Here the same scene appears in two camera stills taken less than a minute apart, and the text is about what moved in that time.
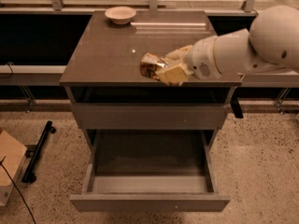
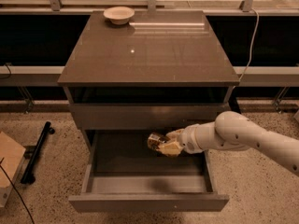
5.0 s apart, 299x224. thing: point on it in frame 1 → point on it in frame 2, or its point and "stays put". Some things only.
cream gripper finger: (175, 75) → (172, 148)
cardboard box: (12, 154) stays put
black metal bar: (29, 175) stays put
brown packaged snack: (150, 63) → (154, 140)
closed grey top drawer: (149, 116) stays put
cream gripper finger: (179, 54) → (174, 133)
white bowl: (121, 15) stays put
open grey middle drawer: (150, 170) stays put
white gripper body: (201, 59) → (188, 139)
